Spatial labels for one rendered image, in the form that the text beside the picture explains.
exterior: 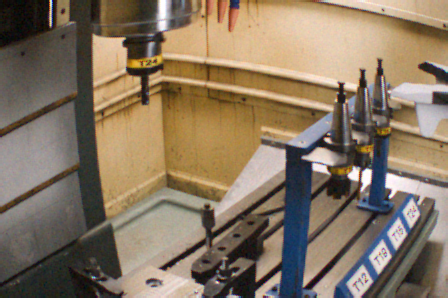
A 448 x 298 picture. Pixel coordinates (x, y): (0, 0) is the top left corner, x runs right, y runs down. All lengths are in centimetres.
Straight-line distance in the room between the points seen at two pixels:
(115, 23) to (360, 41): 112
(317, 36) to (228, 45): 32
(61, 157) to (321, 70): 86
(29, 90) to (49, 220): 32
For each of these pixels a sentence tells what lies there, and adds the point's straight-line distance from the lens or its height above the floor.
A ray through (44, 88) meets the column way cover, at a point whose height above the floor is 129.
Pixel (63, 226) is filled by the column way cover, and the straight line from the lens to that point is 146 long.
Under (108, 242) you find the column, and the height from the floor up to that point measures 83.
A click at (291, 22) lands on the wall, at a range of 192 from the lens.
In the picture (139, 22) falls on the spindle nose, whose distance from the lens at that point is 80.
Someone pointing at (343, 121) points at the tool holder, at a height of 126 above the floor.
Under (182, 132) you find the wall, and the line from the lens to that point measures 227.
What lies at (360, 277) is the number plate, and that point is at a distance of 124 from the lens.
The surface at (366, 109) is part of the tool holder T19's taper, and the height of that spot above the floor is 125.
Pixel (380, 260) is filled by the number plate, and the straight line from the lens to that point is 132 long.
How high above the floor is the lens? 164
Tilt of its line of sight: 23 degrees down
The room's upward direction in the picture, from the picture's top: 2 degrees counter-clockwise
